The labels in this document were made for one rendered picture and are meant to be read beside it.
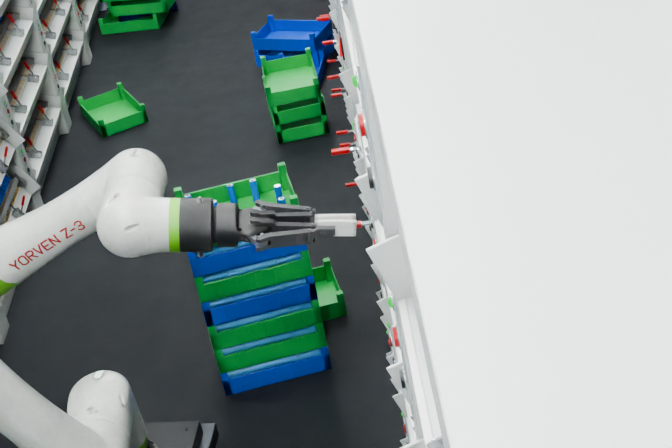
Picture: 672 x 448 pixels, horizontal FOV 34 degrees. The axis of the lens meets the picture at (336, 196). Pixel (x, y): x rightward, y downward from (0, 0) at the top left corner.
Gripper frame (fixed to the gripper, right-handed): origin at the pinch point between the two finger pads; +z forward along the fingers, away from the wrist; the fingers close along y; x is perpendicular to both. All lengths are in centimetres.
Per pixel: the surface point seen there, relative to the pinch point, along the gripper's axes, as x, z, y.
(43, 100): -101, -99, -254
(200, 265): -59, -27, -74
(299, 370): -96, -1, -77
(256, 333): -82, -13, -75
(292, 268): -62, -4, -77
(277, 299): -71, -7, -76
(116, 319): -109, -56, -118
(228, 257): -57, -20, -75
